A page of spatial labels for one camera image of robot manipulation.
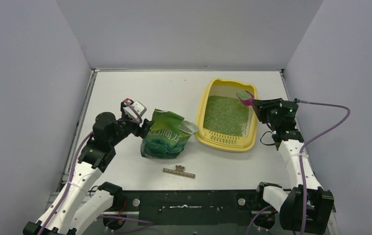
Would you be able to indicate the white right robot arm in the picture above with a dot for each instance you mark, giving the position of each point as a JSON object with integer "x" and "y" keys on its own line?
{"x": 306, "y": 208}

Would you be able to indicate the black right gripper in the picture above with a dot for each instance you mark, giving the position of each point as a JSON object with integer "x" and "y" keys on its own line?
{"x": 262, "y": 107}

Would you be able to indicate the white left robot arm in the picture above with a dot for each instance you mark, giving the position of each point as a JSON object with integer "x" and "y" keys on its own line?
{"x": 68, "y": 214}

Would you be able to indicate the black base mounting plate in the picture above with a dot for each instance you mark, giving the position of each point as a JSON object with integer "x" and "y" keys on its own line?
{"x": 190, "y": 207}

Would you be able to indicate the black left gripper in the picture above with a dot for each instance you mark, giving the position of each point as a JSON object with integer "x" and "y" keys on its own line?
{"x": 145, "y": 127}

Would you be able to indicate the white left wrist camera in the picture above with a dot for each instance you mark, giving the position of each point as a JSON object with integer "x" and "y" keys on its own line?
{"x": 134, "y": 110}

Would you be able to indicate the magenta plastic scoop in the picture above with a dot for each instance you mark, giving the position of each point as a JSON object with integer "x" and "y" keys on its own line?
{"x": 245, "y": 97}

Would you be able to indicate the yellow litter box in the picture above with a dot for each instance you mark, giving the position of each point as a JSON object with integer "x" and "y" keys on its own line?
{"x": 226, "y": 88}

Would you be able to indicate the green litter granules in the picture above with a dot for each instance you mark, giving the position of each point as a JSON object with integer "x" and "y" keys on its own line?
{"x": 226, "y": 115}

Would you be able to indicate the green cat litter bag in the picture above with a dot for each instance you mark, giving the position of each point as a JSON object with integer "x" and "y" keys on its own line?
{"x": 167, "y": 136}

